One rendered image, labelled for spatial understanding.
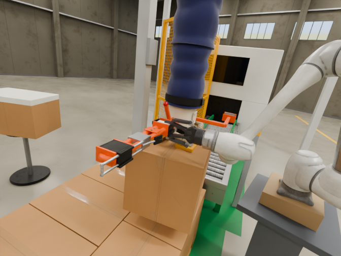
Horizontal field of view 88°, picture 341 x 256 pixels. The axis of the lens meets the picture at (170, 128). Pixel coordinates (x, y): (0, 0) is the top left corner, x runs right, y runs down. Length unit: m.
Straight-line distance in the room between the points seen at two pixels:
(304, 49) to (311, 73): 11.46
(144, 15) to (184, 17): 1.53
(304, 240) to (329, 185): 0.31
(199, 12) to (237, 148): 0.64
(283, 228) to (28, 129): 2.24
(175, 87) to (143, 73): 1.47
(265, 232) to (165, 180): 0.80
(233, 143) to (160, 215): 0.56
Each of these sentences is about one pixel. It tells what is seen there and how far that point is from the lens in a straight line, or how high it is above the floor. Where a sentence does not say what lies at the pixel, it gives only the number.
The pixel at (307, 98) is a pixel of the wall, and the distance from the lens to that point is 12.28.
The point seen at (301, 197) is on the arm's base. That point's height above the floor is 0.87.
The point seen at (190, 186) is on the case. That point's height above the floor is 0.96.
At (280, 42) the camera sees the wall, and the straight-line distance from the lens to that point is 12.61.
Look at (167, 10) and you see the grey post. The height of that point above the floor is 2.65.
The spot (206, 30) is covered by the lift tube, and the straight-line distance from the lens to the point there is 0.99.
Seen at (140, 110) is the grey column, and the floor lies 0.85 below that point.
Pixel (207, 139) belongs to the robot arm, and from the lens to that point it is 0.77.
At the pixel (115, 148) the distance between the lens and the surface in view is 0.56.
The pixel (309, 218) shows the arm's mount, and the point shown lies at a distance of 1.31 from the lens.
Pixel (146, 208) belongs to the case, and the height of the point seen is 0.75.
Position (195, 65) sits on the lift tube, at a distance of 0.97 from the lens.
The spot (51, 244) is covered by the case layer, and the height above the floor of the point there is 0.54.
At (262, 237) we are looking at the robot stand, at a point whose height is 0.51.
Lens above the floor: 1.49
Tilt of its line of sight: 19 degrees down
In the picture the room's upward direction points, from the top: 8 degrees clockwise
